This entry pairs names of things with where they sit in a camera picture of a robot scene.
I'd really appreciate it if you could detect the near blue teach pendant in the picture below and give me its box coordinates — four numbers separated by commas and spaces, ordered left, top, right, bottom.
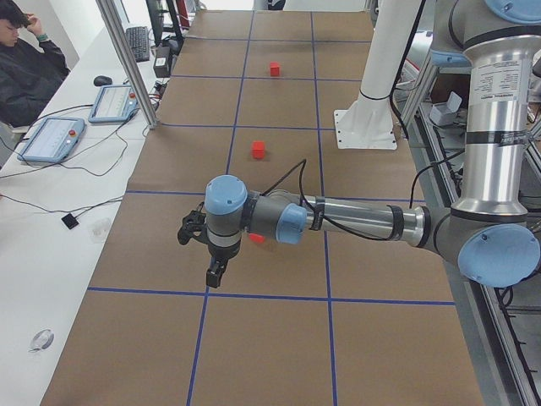
17, 117, 86, 163

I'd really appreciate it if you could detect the far blue teach pendant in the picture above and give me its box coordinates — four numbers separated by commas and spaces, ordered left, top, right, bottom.
88, 85, 138, 123

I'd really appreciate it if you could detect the seated person in black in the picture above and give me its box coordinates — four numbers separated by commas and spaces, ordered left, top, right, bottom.
1, 1, 70, 128

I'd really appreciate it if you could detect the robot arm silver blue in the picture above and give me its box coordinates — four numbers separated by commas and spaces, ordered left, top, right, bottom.
197, 1, 540, 288

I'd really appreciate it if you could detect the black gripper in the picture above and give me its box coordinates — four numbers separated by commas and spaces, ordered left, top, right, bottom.
205, 242, 241, 288

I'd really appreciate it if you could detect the black computer mouse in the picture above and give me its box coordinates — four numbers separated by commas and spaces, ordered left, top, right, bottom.
93, 75, 112, 87

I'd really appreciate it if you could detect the black keyboard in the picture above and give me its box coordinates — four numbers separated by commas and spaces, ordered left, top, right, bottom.
125, 26, 150, 63

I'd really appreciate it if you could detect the small white box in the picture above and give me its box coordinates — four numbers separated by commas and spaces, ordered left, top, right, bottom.
429, 91, 462, 127

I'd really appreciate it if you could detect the black power adapter box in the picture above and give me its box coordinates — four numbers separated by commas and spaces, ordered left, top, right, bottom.
153, 46, 172, 78

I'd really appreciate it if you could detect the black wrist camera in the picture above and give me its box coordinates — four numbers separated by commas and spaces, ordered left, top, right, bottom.
177, 210, 209, 245

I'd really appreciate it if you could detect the aluminium frame post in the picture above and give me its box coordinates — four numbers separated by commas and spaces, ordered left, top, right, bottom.
96, 0, 158, 129

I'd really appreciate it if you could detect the clear tape dispenser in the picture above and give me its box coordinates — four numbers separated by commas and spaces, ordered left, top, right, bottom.
29, 329, 55, 353

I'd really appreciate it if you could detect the white central pedestal column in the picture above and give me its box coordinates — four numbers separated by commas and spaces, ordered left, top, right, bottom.
334, 0, 424, 151

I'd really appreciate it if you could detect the blue teach pendant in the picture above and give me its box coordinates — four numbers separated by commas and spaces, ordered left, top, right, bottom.
88, 85, 138, 123
17, 117, 86, 163

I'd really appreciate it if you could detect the small black square device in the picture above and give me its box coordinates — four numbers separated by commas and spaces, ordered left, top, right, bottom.
61, 213, 79, 230

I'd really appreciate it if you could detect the red block placed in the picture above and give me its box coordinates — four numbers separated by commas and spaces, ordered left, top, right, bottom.
269, 62, 281, 77
251, 140, 265, 160

